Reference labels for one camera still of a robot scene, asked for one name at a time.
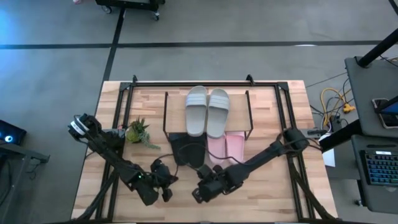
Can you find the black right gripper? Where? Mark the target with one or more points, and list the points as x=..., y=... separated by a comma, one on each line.
x=217, y=185

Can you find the white paper sheet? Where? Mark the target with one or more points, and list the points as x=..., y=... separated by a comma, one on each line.
x=329, y=158

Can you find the backlit black keyboard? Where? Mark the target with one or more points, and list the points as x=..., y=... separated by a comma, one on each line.
x=382, y=168

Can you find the grey slide sandal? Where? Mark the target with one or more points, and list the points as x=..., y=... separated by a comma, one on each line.
x=196, y=112
x=218, y=115

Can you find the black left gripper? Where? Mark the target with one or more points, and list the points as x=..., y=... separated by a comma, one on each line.
x=152, y=183

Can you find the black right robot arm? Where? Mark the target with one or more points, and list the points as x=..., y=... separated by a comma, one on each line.
x=267, y=152

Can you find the green potted succulent plant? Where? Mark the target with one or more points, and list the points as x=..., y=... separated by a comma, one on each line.
x=138, y=132

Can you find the black wheeled cart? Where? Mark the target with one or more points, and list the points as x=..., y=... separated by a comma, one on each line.
x=130, y=2

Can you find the long black beam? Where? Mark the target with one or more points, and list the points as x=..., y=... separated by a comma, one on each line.
x=340, y=137

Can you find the black box with blue light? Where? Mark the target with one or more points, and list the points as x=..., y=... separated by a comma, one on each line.
x=12, y=132

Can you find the grey desk with keyboard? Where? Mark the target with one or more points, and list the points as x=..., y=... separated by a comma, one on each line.
x=357, y=174

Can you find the tablet with pale frame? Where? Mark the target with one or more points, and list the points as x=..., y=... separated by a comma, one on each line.
x=390, y=119

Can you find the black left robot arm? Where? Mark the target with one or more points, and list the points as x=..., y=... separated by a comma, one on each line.
x=102, y=146

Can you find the black slide sandal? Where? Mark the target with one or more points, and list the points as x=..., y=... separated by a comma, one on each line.
x=196, y=155
x=178, y=149

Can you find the thick black pole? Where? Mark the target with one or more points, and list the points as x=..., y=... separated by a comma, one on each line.
x=376, y=51

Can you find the wooden shelf with black legs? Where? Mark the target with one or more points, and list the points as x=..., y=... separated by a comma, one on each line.
x=177, y=112

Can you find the grey metal stand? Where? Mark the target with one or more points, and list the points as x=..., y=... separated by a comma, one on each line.
x=15, y=149

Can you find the grey desk with pole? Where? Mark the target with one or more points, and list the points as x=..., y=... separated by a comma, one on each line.
x=360, y=87

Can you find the pink slide sandal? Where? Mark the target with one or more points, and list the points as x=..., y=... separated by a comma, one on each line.
x=235, y=146
x=216, y=146

